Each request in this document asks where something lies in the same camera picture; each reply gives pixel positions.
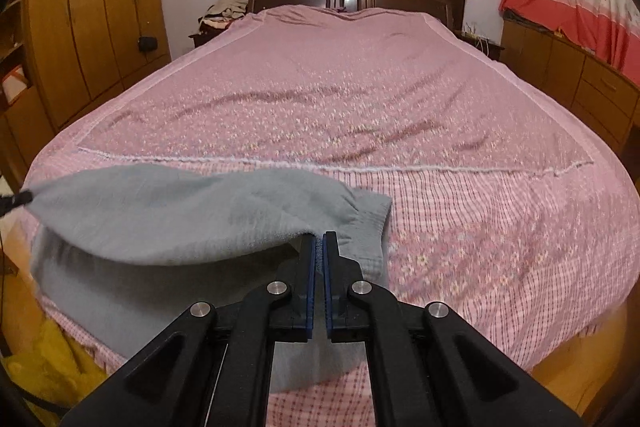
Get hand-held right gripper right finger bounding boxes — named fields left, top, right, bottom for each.
left=322, top=231, right=586, bottom=427

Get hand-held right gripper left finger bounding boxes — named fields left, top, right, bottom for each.
left=60, top=232, right=317, bottom=427

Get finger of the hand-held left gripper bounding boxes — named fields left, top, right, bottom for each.
left=0, top=189, right=35, bottom=217

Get red and white box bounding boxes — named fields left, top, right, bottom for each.
left=1, top=66, right=33, bottom=102

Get yellow plastic bag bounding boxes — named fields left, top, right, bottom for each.
left=0, top=317, right=108, bottom=427

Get pink floral bedspread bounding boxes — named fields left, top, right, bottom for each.
left=20, top=4, right=640, bottom=427

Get wooden wardrobe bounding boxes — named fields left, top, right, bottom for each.
left=0, top=0, right=172, bottom=188

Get dark wooden nightstand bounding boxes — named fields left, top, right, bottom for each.
left=189, top=32, right=221, bottom=50
left=460, top=32, right=506, bottom=62

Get pile of clothes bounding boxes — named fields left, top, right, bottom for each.
left=198, top=0, right=249, bottom=38

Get low wooden drawer cabinet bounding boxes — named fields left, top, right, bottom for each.
left=501, top=17, right=640, bottom=158

